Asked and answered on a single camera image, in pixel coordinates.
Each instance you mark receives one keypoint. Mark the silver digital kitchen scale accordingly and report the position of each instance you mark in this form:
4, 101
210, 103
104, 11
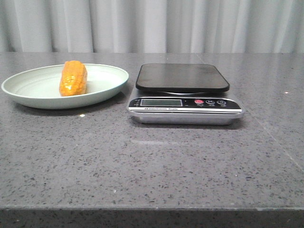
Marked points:
183, 94

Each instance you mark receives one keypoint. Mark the pale green plate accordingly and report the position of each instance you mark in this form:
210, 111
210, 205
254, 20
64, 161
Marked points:
39, 88

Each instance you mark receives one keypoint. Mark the orange corn cob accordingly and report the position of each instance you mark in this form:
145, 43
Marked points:
73, 79

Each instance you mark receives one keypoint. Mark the grey white curtain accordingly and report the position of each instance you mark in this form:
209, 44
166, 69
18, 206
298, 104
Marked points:
152, 26

